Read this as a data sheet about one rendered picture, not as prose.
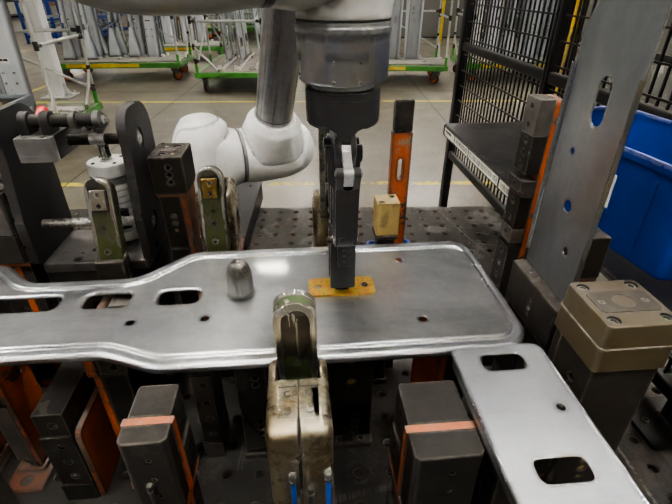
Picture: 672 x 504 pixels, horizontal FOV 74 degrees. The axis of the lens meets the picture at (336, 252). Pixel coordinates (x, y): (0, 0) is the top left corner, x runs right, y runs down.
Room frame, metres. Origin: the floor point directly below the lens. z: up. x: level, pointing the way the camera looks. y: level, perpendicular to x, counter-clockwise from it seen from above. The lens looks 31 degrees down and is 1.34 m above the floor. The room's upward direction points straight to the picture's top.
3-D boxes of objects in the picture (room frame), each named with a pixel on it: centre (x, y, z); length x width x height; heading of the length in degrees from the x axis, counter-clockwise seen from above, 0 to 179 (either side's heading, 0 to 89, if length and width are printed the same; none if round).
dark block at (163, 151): (0.66, 0.25, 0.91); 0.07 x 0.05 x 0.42; 5
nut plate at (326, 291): (0.47, -0.01, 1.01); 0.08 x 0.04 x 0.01; 95
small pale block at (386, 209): (0.60, -0.07, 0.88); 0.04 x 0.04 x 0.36; 5
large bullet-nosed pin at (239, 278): (0.46, 0.12, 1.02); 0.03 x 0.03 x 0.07
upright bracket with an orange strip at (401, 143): (0.63, -0.09, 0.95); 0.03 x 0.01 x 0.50; 95
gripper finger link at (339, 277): (0.46, -0.01, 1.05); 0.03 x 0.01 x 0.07; 95
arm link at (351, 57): (0.47, -0.01, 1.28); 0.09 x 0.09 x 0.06
